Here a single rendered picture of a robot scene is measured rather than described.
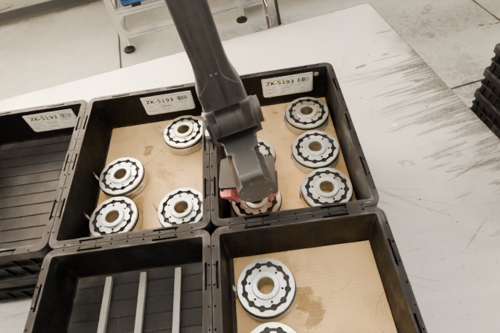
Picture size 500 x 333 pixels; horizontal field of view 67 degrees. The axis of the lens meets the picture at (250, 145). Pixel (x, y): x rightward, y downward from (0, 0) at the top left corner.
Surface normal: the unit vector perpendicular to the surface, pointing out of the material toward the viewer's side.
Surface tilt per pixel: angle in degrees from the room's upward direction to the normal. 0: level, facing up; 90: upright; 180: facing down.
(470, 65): 0
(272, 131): 0
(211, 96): 81
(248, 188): 91
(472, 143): 0
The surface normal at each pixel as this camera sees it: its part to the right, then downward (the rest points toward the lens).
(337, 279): -0.13, -0.63
